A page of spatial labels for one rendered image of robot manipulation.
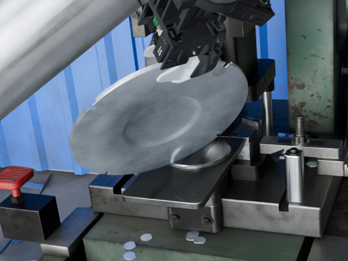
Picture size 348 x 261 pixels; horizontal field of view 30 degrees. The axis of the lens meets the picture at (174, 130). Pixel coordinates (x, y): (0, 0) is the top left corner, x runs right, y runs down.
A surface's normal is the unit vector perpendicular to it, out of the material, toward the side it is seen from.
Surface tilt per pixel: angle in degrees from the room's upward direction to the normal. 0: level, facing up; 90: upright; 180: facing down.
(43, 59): 110
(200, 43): 135
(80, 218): 0
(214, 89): 126
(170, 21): 45
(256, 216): 90
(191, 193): 0
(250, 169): 90
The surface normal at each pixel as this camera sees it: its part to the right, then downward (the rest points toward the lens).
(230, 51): -0.36, 0.40
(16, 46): 0.20, 0.28
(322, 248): -0.11, -0.92
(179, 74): 0.42, 0.86
